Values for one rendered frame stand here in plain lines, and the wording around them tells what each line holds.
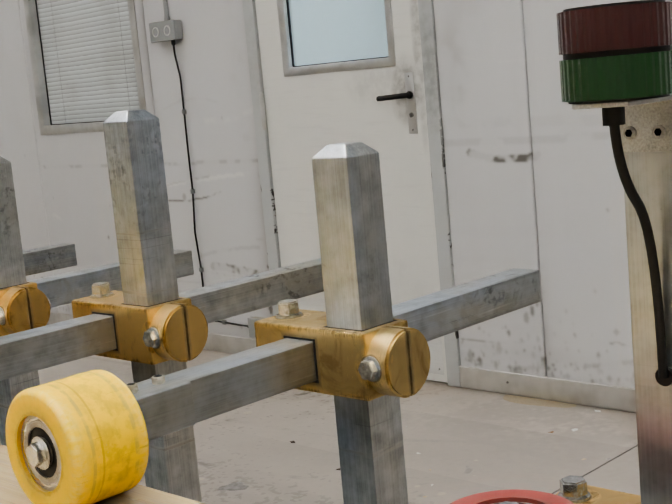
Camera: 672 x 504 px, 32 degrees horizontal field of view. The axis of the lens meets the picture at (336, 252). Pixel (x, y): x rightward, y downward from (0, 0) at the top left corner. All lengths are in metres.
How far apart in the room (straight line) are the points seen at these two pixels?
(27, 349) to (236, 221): 4.00
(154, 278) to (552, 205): 2.98
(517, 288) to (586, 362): 2.91
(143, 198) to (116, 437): 0.33
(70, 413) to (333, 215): 0.24
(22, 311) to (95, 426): 0.50
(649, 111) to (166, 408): 0.35
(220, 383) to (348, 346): 0.10
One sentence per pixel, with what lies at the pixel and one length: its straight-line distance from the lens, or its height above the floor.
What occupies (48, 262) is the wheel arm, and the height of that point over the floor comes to 0.94.
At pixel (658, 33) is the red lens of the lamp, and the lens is 0.63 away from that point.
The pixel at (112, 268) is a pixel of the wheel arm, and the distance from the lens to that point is 1.35.
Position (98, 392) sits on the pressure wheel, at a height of 0.97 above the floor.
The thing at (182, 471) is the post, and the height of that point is 0.82.
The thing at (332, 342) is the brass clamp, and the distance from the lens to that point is 0.84.
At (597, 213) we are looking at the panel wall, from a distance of 3.83.
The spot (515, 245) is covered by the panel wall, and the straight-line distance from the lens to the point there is 4.02.
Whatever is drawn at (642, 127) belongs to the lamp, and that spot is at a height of 1.11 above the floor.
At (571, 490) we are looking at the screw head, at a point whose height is 0.88.
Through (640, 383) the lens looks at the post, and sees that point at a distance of 0.71.
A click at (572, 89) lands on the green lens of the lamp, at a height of 1.13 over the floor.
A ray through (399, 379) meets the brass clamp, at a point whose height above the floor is 0.94.
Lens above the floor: 1.15
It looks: 8 degrees down
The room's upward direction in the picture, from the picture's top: 5 degrees counter-clockwise
